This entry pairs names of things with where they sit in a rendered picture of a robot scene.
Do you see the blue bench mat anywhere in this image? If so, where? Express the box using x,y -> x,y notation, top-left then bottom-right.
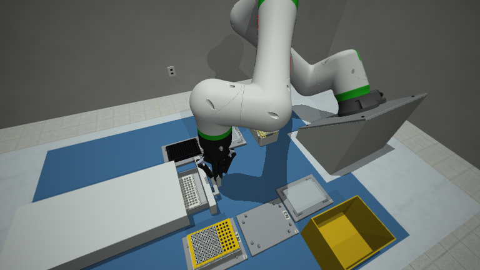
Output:
32,110 -> 409,270

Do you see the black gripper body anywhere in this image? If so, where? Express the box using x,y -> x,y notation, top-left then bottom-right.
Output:
202,148 -> 230,164

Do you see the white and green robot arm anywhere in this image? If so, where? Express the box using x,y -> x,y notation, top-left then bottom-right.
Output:
189,0 -> 387,153

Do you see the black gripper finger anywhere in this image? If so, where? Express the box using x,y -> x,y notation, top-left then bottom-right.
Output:
217,148 -> 236,187
196,157 -> 219,187

